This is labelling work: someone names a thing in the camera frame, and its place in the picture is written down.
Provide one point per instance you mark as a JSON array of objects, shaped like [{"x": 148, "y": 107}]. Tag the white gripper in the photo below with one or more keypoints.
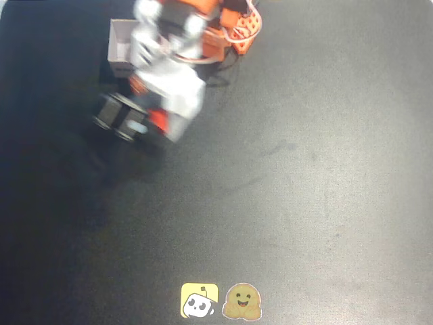
[{"x": 119, "y": 116}]

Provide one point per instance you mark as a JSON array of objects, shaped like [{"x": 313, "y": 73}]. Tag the red cube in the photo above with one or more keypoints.
[{"x": 158, "y": 120}]

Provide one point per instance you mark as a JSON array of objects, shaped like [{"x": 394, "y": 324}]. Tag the orange robot base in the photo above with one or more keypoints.
[{"x": 245, "y": 28}]

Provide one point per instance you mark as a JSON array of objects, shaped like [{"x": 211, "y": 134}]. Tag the white and orange robot arm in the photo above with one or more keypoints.
[{"x": 145, "y": 47}]

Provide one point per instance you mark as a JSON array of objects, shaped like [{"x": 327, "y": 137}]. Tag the white open cardboard box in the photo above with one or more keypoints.
[{"x": 118, "y": 40}]

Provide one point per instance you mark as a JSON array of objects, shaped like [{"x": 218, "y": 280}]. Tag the black oval webcam with clamp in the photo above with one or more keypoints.
[{"x": 111, "y": 113}]

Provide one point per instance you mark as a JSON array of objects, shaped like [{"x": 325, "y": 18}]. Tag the black table mat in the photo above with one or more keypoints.
[{"x": 304, "y": 220}]

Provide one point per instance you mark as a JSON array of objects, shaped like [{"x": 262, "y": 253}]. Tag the yellow robot face sticker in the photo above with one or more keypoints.
[{"x": 198, "y": 299}]

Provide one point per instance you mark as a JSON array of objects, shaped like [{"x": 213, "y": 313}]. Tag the hugging face emoji sticker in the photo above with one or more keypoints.
[{"x": 242, "y": 301}]

